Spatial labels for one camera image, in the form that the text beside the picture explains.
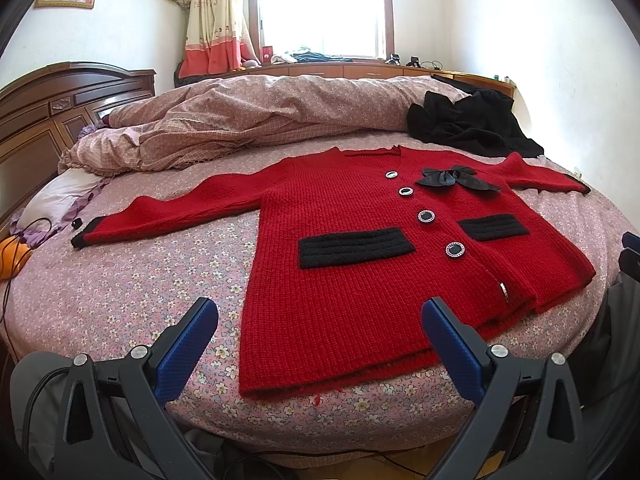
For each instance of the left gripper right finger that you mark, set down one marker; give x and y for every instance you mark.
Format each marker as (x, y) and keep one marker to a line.
(527, 410)

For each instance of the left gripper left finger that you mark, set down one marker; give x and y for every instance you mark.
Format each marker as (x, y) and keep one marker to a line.
(76, 418)

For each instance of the red knit cardigan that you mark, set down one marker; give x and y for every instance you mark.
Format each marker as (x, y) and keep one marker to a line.
(352, 243)

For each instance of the clothes on window sill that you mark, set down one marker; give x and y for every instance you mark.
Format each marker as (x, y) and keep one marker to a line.
(305, 57)

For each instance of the orange object by bed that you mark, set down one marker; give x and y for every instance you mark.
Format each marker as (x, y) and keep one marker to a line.
(14, 254)

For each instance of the white lilac pillow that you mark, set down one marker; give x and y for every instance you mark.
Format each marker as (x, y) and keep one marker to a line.
(56, 205)

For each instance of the black garment pile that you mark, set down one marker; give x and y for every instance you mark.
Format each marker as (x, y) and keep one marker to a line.
(482, 123)

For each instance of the pink floral duvet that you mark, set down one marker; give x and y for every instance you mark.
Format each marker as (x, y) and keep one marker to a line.
(217, 117)

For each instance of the dark wooden headboard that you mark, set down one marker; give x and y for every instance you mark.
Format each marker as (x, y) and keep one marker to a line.
(42, 114)

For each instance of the cream and red curtain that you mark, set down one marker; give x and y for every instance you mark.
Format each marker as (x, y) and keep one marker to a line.
(217, 38)

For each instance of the wooden window frame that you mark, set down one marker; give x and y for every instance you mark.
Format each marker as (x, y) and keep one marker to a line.
(358, 29)

